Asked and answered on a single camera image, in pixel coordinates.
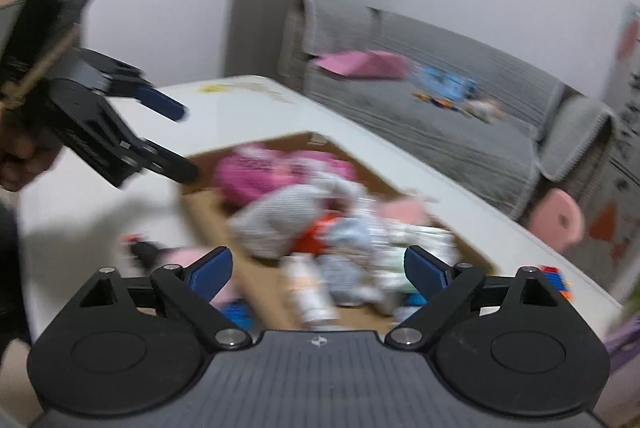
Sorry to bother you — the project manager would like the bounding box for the white sock black band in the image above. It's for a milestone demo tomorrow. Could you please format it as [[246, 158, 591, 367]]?
[[381, 221, 461, 273]]

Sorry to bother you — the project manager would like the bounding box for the pink fluffy keychain toy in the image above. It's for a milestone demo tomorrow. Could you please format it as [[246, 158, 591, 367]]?
[[376, 194, 434, 226]]

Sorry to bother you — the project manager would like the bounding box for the light blue cloth bundle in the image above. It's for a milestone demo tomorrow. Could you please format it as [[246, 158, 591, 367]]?
[[317, 218, 398, 317]]

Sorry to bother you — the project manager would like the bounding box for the grey sock bundle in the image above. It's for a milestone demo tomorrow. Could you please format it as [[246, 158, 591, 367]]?
[[228, 185, 331, 260]]

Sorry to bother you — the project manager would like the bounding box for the white sock peach band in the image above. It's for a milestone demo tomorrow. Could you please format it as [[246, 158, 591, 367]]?
[[279, 253, 340, 330]]

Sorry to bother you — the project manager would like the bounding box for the magenta pink towel bundle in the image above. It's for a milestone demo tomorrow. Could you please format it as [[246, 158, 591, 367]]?
[[212, 143, 357, 207]]

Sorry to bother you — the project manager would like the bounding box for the orange plastic bag bundle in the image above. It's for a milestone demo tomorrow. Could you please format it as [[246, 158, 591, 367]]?
[[291, 213, 340, 257]]

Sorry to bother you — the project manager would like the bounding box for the blue knit sock bundle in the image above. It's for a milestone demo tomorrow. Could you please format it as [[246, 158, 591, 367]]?
[[219, 299, 262, 334]]

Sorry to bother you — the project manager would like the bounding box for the person left hand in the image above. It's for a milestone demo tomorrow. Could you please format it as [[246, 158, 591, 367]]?
[[1, 127, 63, 192]]

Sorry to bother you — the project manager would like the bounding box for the small colourful brick stack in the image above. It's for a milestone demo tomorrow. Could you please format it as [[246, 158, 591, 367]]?
[[538, 266, 573, 301]]

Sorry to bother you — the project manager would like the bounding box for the brown cardboard box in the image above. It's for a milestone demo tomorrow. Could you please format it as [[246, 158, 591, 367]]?
[[181, 133, 488, 333]]

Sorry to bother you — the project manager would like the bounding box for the pink child chair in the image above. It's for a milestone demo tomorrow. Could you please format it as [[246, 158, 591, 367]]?
[[527, 189, 585, 254]]

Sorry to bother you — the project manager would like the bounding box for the grey sofa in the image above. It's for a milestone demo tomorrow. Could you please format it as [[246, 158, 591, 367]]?
[[279, 0, 617, 220]]

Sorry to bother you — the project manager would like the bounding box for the decorated refrigerator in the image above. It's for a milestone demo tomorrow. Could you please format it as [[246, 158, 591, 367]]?
[[585, 5, 639, 300]]

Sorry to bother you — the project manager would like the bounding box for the plush toy on sofa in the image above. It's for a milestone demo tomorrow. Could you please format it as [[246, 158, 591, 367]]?
[[463, 99, 506, 124]]

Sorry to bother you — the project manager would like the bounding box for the pink cushion on sofa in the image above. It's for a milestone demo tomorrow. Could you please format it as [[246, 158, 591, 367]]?
[[314, 50, 412, 80]]

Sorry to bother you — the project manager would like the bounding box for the purple bag with strap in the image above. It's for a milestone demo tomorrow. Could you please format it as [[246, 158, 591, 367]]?
[[604, 313, 639, 365]]

